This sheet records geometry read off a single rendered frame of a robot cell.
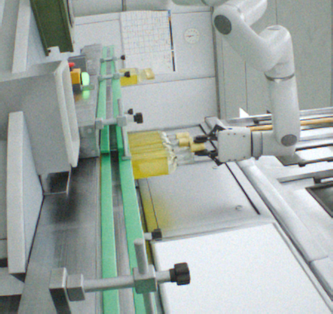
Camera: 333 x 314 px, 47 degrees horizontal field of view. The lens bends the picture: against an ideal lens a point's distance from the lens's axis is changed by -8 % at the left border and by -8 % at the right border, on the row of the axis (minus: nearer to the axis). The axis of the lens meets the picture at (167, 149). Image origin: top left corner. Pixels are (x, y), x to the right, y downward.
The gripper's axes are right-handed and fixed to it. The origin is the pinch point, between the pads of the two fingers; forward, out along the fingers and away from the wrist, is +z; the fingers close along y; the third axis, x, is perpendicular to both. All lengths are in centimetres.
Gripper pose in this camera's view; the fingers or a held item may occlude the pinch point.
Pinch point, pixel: (200, 145)
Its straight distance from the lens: 123.5
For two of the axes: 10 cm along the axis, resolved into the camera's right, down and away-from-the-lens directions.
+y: -0.9, -9.2, -3.9
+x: -1.2, 3.9, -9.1
